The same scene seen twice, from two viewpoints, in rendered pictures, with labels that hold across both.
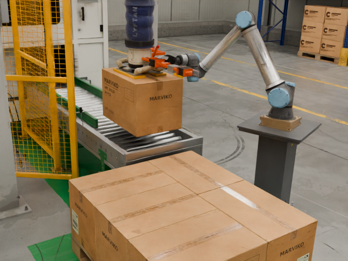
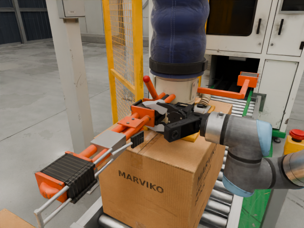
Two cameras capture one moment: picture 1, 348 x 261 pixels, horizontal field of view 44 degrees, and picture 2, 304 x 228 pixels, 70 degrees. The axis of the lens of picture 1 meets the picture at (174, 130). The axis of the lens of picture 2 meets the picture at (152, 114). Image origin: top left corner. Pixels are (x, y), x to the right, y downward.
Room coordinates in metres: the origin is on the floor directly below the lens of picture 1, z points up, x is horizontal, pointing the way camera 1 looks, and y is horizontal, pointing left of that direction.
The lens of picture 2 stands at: (2.86, -0.45, 1.52)
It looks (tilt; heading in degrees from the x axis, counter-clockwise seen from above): 26 degrees down; 62
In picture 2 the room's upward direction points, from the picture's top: straight up
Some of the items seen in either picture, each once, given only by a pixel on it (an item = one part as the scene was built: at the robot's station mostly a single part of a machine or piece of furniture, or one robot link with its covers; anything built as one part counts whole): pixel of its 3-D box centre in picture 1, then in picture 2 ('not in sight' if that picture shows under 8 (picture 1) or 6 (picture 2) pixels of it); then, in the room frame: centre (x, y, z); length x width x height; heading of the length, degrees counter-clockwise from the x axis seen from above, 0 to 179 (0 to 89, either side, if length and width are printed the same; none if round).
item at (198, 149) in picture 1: (165, 160); not in sight; (3.05, 0.06, 0.48); 0.70 x 0.03 x 0.15; 125
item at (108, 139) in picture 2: (173, 68); (109, 145); (2.98, 0.02, 1.20); 0.07 x 0.07 x 0.04; 35
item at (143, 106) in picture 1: (140, 98); (172, 154); (3.35, 0.27, 0.88); 0.60 x 0.40 x 0.40; 33
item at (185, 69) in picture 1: (184, 71); (66, 175); (2.87, -0.06, 1.21); 0.08 x 0.07 x 0.05; 35
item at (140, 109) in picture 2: (156, 62); (148, 111); (3.16, 0.14, 1.21); 0.10 x 0.08 x 0.06; 125
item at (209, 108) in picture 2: (149, 69); (195, 116); (3.42, 0.21, 1.11); 0.34 x 0.10 x 0.05; 35
